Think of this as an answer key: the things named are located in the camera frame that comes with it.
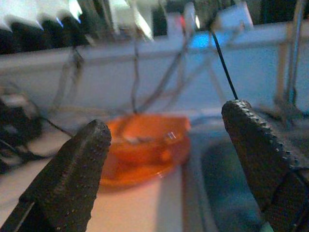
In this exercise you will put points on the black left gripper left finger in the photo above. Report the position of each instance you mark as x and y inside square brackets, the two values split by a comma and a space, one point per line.
[65, 174]

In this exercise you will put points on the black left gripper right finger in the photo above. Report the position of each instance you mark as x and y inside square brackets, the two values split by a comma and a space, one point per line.
[268, 174]

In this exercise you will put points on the orange plastic bowl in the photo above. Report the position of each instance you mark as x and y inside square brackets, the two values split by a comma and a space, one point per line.
[149, 128]

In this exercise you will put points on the stainless steel sink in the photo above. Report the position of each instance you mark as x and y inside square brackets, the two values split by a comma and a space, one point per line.
[229, 183]

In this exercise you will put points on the orange plastic plate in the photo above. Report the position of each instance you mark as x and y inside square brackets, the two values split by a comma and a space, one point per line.
[135, 178]

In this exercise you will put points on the dark metal faucet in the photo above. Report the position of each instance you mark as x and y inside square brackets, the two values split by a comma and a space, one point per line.
[293, 60]

